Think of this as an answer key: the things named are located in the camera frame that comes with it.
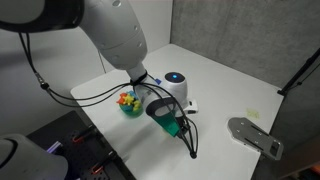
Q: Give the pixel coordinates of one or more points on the black vertical pole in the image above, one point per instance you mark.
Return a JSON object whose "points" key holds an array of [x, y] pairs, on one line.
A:
{"points": [[294, 81]]}

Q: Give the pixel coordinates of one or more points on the grey metal mounting plate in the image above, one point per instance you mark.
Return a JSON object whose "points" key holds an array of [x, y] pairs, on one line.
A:
{"points": [[249, 134]]}

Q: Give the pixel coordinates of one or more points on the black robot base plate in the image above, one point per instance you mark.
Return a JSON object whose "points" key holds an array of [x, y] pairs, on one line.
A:
{"points": [[89, 155]]}

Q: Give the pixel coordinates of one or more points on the green bowl of toys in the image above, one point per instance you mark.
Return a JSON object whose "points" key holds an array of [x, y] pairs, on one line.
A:
{"points": [[130, 104]]}

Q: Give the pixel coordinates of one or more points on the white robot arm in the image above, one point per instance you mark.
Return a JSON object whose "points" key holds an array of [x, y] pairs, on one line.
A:
{"points": [[113, 28]]}

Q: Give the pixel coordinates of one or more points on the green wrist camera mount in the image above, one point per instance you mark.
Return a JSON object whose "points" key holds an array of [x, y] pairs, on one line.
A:
{"points": [[168, 123]]}

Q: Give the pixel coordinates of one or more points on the blue foam cube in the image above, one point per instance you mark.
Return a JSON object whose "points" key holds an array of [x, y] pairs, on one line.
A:
{"points": [[158, 81]]}

